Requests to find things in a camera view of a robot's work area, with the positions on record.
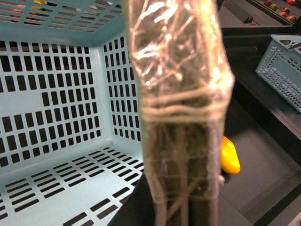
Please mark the tape wrapped left gripper finger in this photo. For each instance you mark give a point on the tape wrapped left gripper finger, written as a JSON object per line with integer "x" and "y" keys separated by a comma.
{"x": 185, "y": 85}

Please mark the yellow mango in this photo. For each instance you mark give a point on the yellow mango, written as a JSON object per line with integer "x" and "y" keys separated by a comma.
{"x": 229, "y": 157}

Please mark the light blue plastic basket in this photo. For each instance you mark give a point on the light blue plastic basket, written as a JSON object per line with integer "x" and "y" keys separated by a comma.
{"x": 70, "y": 151}

